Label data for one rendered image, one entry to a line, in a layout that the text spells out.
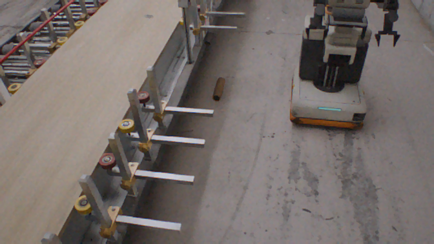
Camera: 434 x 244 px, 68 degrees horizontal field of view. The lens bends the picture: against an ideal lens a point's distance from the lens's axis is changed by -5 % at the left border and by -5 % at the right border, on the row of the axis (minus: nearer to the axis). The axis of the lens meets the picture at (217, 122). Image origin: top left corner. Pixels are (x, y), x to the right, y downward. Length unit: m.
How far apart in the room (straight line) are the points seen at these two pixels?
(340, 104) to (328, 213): 0.93
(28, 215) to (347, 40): 2.27
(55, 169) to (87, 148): 0.18
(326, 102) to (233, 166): 0.94
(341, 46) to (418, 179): 1.18
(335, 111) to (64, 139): 2.08
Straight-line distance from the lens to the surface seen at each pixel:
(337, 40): 2.67
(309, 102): 2.93
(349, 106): 2.97
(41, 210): 1.62
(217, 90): 3.35
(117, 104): 1.99
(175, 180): 1.61
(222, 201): 2.53
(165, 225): 1.49
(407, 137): 3.28
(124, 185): 1.64
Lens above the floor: 2.07
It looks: 42 degrees down
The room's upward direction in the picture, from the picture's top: 4 degrees counter-clockwise
